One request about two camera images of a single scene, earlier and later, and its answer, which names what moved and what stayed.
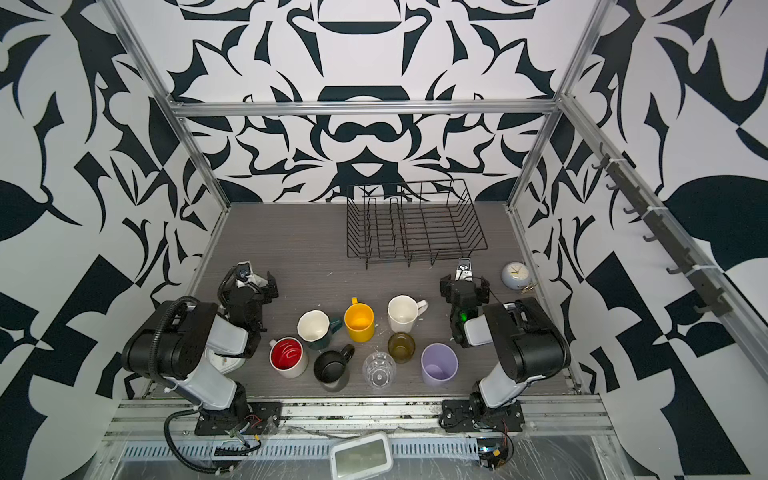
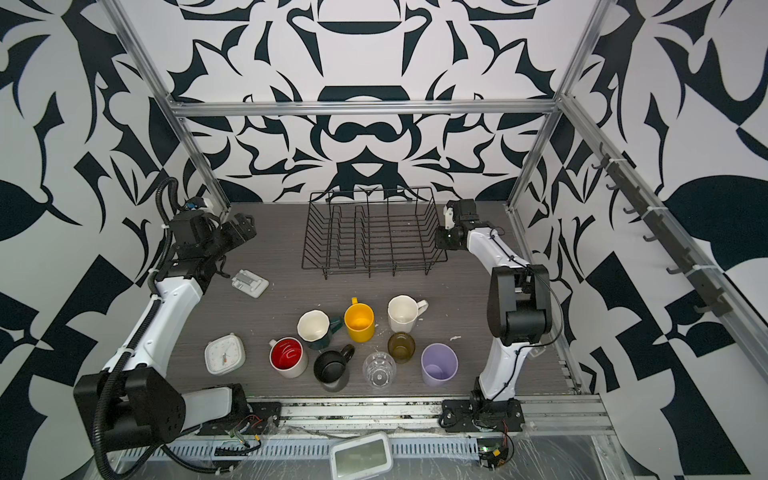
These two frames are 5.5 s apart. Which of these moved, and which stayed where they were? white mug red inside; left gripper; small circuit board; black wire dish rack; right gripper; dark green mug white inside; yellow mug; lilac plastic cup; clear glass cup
Moved: black wire dish rack; left gripper; right gripper
Stayed: yellow mug; clear glass cup; small circuit board; dark green mug white inside; white mug red inside; lilac plastic cup
